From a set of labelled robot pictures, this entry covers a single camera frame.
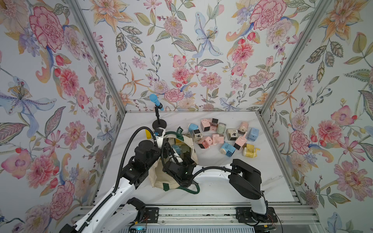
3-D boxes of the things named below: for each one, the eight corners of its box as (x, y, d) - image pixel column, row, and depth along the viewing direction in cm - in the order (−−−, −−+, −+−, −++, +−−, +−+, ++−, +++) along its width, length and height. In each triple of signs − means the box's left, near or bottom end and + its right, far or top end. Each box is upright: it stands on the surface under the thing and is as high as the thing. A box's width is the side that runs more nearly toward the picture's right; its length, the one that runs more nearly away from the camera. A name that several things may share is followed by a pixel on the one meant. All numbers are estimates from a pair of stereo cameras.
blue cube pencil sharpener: (246, 139, 106) (249, 133, 100) (249, 132, 110) (252, 126, 104) (253, 142, 105) (257, 136, 99) (255, 135, 109) (259, 129, 103)
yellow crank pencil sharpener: (242, 155, 97) (243, 153, 94) (242, 145, 102) (244, 143, 99) (257, 160, 95) (259, 157, 92) (257, 149, 100) (259, 146, 97)
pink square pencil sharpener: (197, 145, 101) (198, 141, 97) (205, 138, 105) (205, 134, 101) (204, 151, 99) (205, 147, 95) (212, 143, 103) (213, 139, 99)
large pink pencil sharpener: (201, 131, 110) (202, 126, 105) (200, 123, 115) (201, 118, 110) (209, 131, 110) (210, 126, 105) (208, 123, 115) (209, 118, 110)
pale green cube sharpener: (194, 143, 102) (194, 137, 97) (191, 136, 106) (191, 130, 101) (201, 141, 104) (202, 135, 98) (198, 134, 107) (199, 128, 102)
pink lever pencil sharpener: (232, 146, 101) (234, 141, 96) (242, 135, 107) (244, 130, 102) (238, 150, 99) (241, 145, 94) (248, 139, 105) (251, 134, 100)
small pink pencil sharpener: (210, 132, 110) (211, 126, 105) (209, 124, 115) (210, 118, 110) (218, 132, 110) (219, 126, 105) (216, 124, 115) (218, 118, 110)
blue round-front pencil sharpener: (218, 152, 99) (220, 149, 95) (223, 143, 103) (224, 139, 99) (231, 158, 96) (233, 154, 92) (235, 149, 101) (237, 145, 97)
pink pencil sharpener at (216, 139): (212, 145, 102) (213, 140, 97) (211, 138, 105) (212, 133, 101) (222, 145, 102) (224, 140, 98) (221, 138, 105) (223, 133, 101)
